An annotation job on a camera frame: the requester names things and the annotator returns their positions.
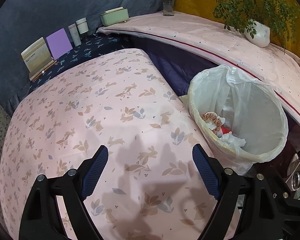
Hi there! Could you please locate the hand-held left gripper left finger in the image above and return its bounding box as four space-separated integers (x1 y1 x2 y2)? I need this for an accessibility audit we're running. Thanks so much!
19 145 109 240

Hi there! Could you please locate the white jar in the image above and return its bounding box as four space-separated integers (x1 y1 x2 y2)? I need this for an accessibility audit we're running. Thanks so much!
76 17 89 35

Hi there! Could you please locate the white bottle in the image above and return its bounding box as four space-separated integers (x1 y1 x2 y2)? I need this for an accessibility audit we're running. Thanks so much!
68 24 82 47

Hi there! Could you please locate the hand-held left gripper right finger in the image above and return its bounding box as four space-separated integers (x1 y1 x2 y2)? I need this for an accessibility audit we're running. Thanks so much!
192 144 283 240

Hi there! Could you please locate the white trash bin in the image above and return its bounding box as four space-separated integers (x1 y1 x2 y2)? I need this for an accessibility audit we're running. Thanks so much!
187 65 289 165

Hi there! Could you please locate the green plant in white pot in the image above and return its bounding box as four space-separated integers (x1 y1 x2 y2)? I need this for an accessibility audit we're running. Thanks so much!
191 0 300 53

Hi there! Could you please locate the beige boxed book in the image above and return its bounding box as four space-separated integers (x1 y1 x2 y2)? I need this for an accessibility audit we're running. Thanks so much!
21 37 58 82

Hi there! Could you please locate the pink rabbit print tablecloth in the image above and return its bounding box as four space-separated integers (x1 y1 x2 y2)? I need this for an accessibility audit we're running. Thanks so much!
0 48 240 240

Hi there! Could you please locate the trash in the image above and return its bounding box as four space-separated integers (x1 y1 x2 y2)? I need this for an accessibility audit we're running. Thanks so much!
201 112 224 133

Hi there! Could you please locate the purple card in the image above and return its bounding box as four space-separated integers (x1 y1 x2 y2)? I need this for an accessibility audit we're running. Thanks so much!
46 28 73 60

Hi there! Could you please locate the dark purple cloth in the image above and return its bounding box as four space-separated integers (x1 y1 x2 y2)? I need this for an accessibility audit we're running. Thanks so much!
130 36 220 98

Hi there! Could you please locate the green tissue box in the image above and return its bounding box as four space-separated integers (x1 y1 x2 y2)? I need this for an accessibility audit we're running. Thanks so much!
101 7 129 26

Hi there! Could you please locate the navy floral cloth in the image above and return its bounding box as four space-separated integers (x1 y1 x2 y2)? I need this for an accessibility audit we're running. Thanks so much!
29 34 130 90

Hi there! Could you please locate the blue cloth backdrop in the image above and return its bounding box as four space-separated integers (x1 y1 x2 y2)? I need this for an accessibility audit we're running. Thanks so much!
0 0 165 110

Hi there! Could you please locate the white-lined trash bin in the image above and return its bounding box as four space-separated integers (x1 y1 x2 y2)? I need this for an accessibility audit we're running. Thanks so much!
187 64 289 176

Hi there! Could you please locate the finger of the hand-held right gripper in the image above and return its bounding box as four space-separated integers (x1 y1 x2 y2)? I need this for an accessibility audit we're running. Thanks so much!
270 191 300 220

